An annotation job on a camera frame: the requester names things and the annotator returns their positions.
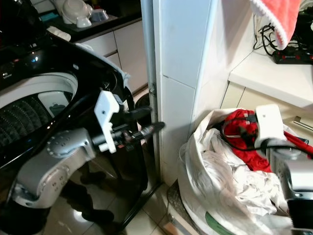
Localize white kitchen cabinet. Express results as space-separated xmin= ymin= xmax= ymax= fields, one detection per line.
xmin=78 ymin=19 xmax=148 ymax=96

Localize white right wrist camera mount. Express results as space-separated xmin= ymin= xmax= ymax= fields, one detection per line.
xmin=254 ymin=104 xmax=286 ymax=143

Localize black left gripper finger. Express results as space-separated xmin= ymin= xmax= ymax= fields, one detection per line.
xmin=129 ymin=122 xmax=165 ymax=145
xmin=119 ymin=107 xmax=153 ymax=121

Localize white rounded kitchen pot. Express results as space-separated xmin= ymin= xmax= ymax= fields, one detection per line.
xmin=62 ymin=0 xmax=94 ymax=28

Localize white shelf board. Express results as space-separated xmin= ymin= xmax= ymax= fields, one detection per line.
xmin=228 ymin=50 xmax=313 ymax=109

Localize small clear bluish container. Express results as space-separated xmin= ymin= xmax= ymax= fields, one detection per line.
xmin=90 ymin=8 xmax=110 ymax=23

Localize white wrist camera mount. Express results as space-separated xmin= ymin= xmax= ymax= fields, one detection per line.
xmin=94 ymin=90 xmax=121 ymax=153
xmin=254 ymin=104 xmax=286 ymax=143

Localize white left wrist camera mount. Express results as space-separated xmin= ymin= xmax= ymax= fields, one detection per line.
xmin=94 ymin=90 xmax=121 ymax=153

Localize metal cabinet handle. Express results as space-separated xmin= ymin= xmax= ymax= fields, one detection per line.
xmin=292 ymin=117 xmax=313 ymax=133

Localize grey vertical pipe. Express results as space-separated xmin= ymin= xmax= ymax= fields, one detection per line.
xmin=140 ymin=0 xmax=160 ymax=178

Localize red garment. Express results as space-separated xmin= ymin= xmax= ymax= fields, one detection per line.
xmin=220 ymin=109 xmax=313 ymax=173

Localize red towel with white trim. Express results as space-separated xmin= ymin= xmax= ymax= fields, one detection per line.
xmin=248 ymin=0 xmax=302 ymax=50

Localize black top-load washing machine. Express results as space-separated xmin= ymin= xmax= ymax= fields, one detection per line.
xmin=0 ymin=0 xmax=158 ymax=232

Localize black tangled power cables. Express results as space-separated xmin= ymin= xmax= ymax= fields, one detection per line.
xmin=253 ymin=23 xmax=296 ymax=52

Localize black power strip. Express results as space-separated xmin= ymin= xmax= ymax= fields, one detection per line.
xmin=272 ymin=48 xmax=313 ymax=66

